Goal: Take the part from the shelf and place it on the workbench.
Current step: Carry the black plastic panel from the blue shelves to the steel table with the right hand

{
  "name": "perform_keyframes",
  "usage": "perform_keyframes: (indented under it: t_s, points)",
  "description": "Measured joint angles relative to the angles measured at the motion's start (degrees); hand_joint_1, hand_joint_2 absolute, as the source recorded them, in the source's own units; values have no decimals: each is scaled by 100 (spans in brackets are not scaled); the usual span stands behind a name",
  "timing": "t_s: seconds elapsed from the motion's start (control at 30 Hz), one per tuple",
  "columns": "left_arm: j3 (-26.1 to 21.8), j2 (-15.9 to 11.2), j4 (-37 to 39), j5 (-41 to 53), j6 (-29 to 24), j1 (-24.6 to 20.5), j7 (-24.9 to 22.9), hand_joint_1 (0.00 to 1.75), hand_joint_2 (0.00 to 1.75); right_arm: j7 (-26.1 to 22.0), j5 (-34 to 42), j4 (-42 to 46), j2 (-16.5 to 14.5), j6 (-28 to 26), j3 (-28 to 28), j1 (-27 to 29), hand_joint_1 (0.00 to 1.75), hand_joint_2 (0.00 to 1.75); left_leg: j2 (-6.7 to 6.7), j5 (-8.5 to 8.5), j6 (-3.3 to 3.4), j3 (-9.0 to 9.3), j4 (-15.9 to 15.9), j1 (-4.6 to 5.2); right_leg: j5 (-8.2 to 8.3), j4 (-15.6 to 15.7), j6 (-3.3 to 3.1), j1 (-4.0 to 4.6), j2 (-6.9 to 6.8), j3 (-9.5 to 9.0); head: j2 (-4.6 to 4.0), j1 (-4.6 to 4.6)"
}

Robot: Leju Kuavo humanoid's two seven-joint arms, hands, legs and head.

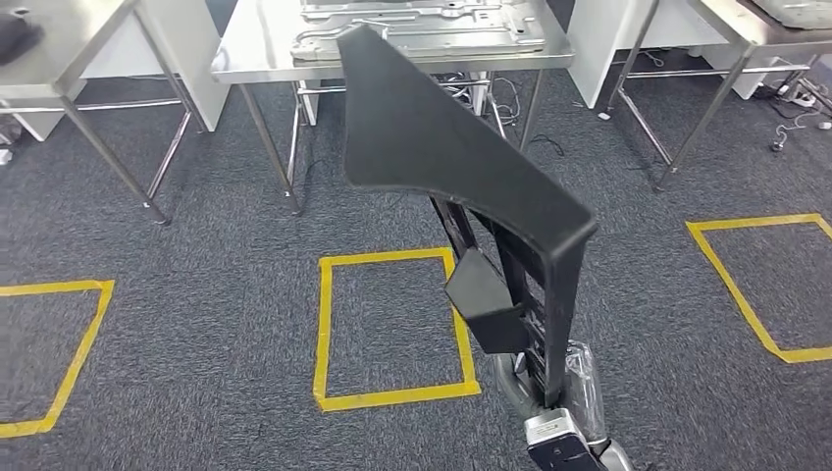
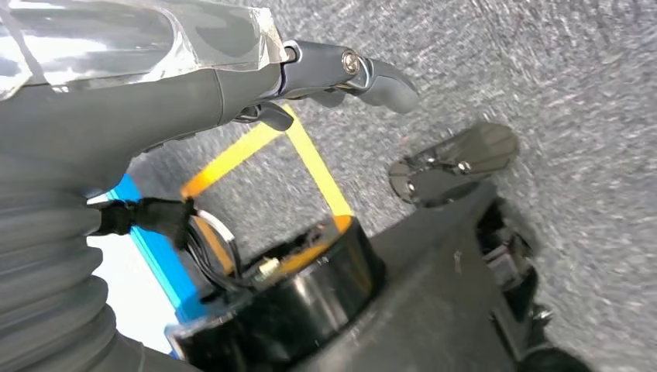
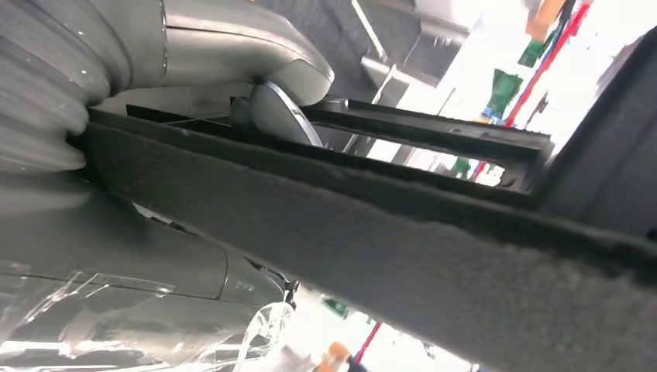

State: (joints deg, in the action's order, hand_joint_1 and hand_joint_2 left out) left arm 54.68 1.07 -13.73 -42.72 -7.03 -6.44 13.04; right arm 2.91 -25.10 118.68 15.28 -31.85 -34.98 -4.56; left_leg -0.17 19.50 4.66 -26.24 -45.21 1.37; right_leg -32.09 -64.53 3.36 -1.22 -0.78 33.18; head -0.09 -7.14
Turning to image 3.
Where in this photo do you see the green plastic crate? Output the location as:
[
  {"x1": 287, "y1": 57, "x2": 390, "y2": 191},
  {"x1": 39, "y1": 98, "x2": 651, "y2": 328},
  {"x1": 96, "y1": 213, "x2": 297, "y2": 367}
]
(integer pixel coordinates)
[
  {"x1": 483, "y1": 67, "x2": 525, "y2": 120},
  {"x1": 517, "y1": 38, "x2": 546, "y2": 69}
]

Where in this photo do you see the clear plastic film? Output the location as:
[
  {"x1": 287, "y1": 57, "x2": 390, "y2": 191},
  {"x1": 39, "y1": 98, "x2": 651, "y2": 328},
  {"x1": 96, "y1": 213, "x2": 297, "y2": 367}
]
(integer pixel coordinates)
[{"x1": 0, "y1": 259, "x2": 299, "y2": 372}]

